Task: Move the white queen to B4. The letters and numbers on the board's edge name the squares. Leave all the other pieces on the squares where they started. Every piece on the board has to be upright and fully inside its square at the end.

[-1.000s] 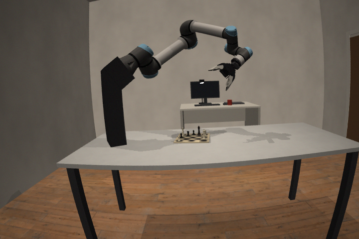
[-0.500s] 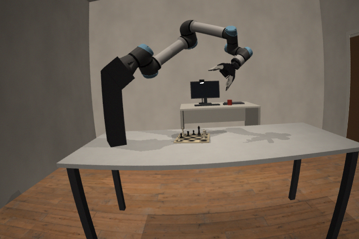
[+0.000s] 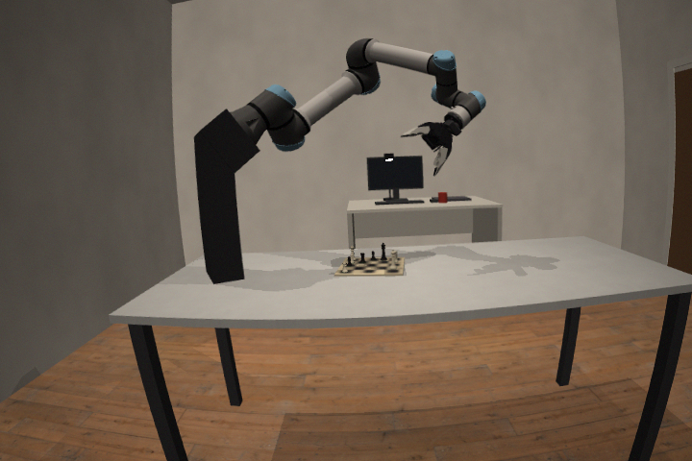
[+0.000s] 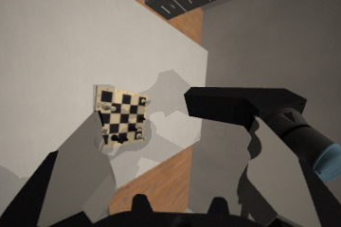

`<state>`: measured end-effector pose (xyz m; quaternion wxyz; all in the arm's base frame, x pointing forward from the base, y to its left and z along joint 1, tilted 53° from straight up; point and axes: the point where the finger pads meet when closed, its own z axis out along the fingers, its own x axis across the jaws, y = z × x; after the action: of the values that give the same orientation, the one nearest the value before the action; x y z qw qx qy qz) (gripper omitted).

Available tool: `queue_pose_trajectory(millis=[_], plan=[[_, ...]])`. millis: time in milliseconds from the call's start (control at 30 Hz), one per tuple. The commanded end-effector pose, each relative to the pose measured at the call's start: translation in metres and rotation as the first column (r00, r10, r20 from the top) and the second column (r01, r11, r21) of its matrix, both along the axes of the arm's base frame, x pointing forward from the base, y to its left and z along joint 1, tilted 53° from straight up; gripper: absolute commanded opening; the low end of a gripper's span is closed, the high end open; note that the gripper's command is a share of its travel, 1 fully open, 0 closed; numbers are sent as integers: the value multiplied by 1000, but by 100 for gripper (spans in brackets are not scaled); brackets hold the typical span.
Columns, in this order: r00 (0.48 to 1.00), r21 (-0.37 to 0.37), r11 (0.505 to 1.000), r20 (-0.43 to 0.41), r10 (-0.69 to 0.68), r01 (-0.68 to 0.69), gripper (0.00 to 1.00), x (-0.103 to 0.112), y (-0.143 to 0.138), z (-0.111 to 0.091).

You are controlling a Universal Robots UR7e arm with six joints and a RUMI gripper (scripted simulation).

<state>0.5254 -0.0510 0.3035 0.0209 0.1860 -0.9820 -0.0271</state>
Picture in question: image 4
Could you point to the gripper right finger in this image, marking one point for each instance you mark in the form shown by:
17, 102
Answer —
277, 189

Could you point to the chessboard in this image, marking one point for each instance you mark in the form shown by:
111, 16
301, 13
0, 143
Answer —
128, 109

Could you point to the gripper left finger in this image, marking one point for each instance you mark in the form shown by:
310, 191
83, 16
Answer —
72, 187

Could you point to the white knight chess piece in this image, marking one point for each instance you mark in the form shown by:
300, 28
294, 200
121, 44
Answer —
105, 131

